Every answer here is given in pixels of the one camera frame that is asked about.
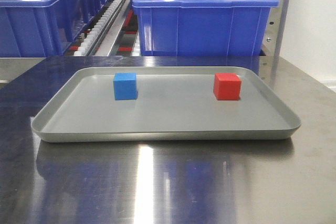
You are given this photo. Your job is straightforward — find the red cube block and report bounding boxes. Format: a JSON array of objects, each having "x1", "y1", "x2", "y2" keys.
[{"x1": 213, "y1": 73, "x2": 241, "y2": 101}]

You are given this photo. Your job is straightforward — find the blue bin right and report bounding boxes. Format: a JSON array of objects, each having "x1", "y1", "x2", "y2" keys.
[{"x1": 132, "y1": 0, "x2": 279, "y2": 57}]

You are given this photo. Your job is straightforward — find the metal shelf upright post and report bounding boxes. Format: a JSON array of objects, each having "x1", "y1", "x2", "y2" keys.
[{"x1": 271, "y1": 0, "x2": 289, "y2": 79}]

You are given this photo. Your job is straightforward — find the blue bin left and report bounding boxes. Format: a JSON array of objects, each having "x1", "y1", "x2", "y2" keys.
[{"x1": 1, "y1": 0, "x2": 106, "y2": 57}]

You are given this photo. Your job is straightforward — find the grey metal tray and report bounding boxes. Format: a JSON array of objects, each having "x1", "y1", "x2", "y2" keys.
[{"x1": 31, "y1": 66, "x2": 301, "y2": 143}]

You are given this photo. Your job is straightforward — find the blue cube block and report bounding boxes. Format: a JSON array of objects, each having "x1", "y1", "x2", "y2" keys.
[{"x1": 113, "y1": 72, "x2": 138, "y2": 100}]

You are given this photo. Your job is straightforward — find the white roller conveyor track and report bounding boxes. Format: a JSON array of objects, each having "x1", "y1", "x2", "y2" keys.
[{"x1": 73, "y1": 0, "x2": 124, "y2": 57}]

